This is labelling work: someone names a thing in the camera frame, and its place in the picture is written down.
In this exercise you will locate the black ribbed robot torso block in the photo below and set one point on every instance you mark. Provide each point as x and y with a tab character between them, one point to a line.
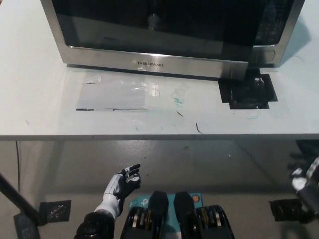
144	219
199	221

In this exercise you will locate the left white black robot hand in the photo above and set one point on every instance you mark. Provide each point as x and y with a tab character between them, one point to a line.
122	183

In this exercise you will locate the black metal table leg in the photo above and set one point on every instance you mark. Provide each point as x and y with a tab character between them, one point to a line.
17	196

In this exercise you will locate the silver clear tape patch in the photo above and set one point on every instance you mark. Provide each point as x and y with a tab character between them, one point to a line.
112	95

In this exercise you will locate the black floor tape square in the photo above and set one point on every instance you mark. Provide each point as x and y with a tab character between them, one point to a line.
56	210
26	227

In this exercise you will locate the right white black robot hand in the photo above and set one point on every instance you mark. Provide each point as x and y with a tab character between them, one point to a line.
300	180

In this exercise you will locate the black tape patch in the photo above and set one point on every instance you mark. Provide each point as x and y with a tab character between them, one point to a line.
246	97

